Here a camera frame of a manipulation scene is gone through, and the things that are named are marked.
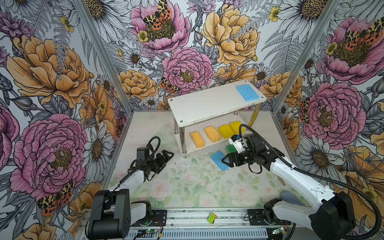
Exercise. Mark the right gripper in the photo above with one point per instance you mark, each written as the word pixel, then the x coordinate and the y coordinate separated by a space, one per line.
pixel 232 158

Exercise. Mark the small wooden mallet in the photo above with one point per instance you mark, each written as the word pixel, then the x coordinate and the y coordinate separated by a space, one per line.
pixel 282 181

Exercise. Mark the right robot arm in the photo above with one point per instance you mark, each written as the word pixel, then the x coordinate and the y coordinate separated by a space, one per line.
pixel 330 215

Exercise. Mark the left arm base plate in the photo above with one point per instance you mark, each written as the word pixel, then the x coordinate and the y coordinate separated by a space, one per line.
pixel 159 219

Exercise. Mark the green orange small block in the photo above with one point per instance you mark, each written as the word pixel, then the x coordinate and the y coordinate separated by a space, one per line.
pixel 212 217

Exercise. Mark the yellow sponge front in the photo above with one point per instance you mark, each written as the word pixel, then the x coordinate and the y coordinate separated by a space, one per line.
pixel 235 126

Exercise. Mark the white two-tier shelf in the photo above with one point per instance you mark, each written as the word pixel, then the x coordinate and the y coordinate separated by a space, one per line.
pixel 215 107

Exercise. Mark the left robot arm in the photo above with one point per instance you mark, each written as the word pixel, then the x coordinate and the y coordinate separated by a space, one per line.
pixel 114 212

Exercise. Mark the blue grey oval pad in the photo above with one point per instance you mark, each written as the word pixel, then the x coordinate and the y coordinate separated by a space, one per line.
pixel 291 198

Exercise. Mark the yellow sponge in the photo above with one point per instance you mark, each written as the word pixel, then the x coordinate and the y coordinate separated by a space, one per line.
pixel 226 131
pixel 235 126

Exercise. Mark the aluminium front rail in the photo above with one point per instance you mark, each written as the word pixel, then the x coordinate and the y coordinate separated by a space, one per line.
pixel 231 224

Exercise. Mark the blue sponge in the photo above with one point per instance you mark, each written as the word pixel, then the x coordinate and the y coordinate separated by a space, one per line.
pixel 217 159
pixel 247 92

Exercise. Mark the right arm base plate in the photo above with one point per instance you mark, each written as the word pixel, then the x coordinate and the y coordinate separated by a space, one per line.
pixel 259 217

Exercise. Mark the green sponge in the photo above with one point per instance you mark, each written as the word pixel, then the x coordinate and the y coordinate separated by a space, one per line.
pixel 230 149

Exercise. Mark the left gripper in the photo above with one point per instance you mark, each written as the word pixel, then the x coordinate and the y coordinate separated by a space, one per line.
pixel 163 162

